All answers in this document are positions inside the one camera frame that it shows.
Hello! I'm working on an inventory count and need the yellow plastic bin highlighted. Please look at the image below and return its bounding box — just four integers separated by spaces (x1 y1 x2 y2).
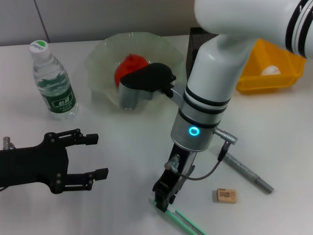
236 39 308 95

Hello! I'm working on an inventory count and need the white paper ball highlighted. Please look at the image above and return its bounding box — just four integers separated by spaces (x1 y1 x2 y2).
261 65 282 76

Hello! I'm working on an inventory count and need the black mesh pen holder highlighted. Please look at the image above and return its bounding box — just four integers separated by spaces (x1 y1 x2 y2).
186 26 220 81

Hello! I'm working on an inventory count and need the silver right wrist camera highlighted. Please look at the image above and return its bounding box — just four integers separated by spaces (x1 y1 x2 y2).
118 62 177 111

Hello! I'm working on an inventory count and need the red-orange fruit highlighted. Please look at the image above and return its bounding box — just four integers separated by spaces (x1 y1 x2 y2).
114 53 149 88

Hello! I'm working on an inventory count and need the clear green-label water bottle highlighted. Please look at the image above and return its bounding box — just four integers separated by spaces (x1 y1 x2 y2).
29 40 79 121

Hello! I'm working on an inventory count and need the grey marker pen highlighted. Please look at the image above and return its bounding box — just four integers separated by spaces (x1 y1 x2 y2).
221 151 274 195

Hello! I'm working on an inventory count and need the grey right gripper cable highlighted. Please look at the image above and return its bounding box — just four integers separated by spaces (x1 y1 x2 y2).
165 128 238 181

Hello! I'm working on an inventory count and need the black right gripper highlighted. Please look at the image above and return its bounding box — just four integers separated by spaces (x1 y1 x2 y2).
64 144 198 212

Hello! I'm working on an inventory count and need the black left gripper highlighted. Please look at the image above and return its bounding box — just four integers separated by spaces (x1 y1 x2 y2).
0 128 99 194

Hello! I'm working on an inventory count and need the green glass fruit bowl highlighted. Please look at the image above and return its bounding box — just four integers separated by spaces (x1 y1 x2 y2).
85 32 184 113

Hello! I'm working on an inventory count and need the small beige eraser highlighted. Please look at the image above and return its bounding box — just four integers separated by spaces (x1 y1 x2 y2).
216 188 237 203

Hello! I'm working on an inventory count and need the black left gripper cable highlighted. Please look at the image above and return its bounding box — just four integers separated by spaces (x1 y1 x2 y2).
2 136 17 150

